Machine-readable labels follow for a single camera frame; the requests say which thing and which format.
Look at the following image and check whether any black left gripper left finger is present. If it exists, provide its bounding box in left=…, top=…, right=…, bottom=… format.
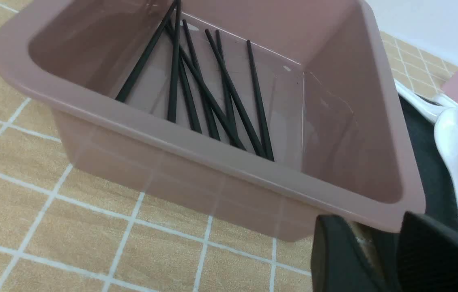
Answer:
left=311, top=215, right=389, bottom=292

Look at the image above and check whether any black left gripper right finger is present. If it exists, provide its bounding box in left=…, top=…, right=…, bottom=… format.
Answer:
left=396, top=211, right=458, bottom=292

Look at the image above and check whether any black chopstick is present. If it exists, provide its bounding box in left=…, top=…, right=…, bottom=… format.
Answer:
left=166, top=20, right=180, bottom=123
left=182, top=19, right=221, bottom=141
left=178, top=45, right=202, bottom=134
left=115, top=0, right=182, bottom=103
left=204, top=29, right=267, bottom=158
left=182, top=27, right=246, bottom=151
left=247, top=39, right=275, bottom=161

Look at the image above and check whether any black tray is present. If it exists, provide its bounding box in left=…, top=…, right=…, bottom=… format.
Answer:
left=399, top=97, right=458, bottom=231

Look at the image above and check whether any white spoon upper left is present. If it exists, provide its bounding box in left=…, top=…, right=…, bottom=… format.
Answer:
left=394, top=78, right=446, bottom=124

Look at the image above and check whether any pink plastic bin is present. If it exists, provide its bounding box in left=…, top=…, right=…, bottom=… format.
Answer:
left=0, top=0, right=426, bottom=241

